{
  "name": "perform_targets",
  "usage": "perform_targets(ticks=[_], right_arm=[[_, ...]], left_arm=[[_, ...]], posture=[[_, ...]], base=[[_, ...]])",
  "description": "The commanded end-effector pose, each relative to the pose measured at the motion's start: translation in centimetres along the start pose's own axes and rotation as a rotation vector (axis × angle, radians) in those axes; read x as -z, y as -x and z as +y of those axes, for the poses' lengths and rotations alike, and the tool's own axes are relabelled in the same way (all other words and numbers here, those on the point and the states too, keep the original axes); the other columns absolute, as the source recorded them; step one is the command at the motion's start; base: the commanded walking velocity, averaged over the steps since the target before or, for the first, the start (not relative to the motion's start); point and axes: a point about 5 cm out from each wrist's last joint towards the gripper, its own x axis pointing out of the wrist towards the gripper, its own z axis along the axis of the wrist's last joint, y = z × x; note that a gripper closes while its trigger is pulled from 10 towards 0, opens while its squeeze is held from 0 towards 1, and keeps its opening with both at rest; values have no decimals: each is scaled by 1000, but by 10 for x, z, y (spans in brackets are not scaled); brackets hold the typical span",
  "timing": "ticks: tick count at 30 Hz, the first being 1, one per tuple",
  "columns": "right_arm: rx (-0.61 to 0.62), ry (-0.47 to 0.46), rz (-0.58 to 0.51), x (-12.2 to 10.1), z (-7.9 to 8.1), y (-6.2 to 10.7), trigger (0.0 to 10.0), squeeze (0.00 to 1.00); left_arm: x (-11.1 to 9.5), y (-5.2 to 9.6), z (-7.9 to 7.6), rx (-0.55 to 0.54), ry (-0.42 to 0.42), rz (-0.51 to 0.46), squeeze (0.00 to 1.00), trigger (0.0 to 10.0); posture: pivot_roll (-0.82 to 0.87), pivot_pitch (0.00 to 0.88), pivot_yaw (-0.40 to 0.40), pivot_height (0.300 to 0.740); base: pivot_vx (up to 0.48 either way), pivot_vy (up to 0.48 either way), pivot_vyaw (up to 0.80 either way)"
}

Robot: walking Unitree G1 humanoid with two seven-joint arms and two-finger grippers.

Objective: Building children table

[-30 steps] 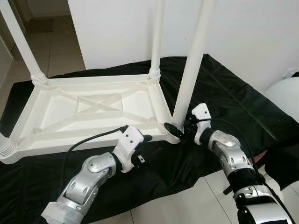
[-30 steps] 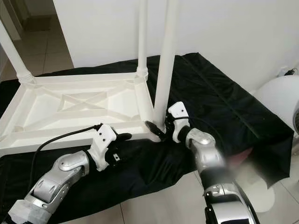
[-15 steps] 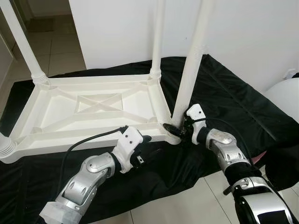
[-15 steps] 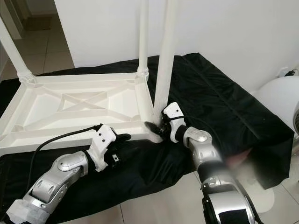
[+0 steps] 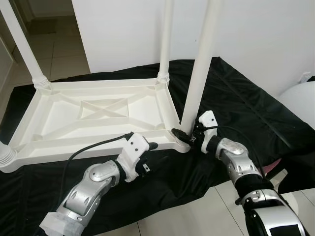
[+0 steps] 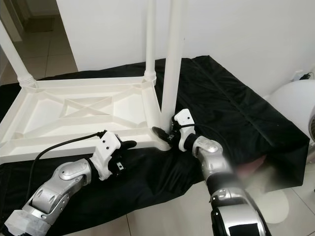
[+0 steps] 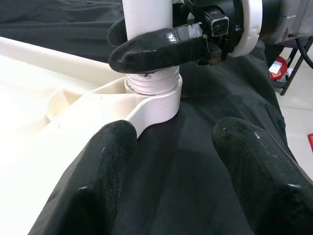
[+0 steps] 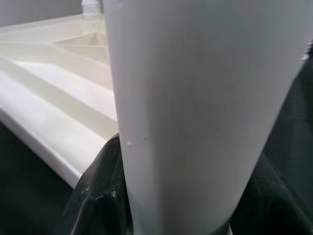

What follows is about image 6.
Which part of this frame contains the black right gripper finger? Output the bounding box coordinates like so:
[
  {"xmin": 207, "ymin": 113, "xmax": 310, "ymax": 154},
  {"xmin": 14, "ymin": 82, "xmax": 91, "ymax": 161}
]
[{"xmin": 152, "ymin": 127, "xmax": 173, "ymax": 143}]

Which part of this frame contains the white plastic table top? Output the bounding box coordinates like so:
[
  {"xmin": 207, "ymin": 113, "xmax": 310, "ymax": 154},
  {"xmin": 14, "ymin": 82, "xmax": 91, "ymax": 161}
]
[{"xmin": 0, "ymin": 74, "xmax": 173, "ymax": 165}]

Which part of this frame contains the black cloth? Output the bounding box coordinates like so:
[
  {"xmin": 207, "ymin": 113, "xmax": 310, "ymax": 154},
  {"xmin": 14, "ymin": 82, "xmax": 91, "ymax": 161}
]
[{"xmin": 0, "ymin": 55, "xmax": 313, "ymax": 236}]

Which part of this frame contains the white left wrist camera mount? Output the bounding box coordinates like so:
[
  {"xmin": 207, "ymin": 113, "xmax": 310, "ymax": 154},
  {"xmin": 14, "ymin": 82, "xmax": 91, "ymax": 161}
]
[{"xmin": 91, "ymin": 130, "xmax": 124, "ymax": 181}]

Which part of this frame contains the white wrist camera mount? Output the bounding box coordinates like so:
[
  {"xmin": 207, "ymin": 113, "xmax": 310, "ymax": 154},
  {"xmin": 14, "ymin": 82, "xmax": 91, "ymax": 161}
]
[
  {"xmin": 173, "ymin": 109, "xmax": 197, "ymax": 148},
  {"xmin": 91, "ymin": 130, "xmax": 124, "ymax": 181}
]

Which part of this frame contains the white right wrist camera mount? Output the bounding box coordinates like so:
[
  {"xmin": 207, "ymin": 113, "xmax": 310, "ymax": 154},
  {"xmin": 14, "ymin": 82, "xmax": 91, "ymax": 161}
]
[{"xmin": 173, "ymin": 109, "xmax": 197, "ymax": 148}]

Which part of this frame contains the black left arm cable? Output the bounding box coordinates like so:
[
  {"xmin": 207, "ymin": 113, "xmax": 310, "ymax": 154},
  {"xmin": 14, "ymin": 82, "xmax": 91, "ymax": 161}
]
[{"xmin": 29, "ymin": 130, "xmax": 108, "ymax": 197}]

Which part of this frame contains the wall socket with black plug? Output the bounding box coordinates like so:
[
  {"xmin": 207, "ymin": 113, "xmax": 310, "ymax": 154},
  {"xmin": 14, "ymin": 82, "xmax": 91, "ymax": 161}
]
[{"xmin": 294, "ymin": 70, "xmax": 315, "ymax": 82}]

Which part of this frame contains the white door frame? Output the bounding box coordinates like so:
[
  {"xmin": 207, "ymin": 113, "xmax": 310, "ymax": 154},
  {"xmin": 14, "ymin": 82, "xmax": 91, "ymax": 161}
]
[{"xmin": 2, "ymin": 0, "xmax": 26, "ymax": 42}]

